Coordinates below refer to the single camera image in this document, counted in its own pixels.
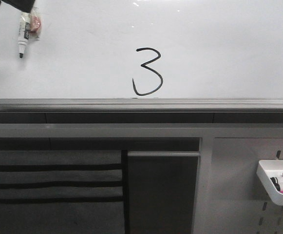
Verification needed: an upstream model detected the grey pegboard panel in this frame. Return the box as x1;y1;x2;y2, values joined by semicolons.
192;138;283;234

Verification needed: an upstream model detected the white whiteboard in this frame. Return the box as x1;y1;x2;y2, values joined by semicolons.
0;0;283;111

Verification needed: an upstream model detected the grey fabric pocket organizer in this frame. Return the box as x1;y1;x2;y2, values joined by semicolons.
0;150;127;234

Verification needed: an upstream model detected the dark grey flat panel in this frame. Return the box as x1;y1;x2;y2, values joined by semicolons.
128;151;200;234

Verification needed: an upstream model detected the white plastic tray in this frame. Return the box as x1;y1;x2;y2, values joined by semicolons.
257;160;283;206

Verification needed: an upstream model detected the black whiteboard marker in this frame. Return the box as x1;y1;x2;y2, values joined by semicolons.
18;12;31;58

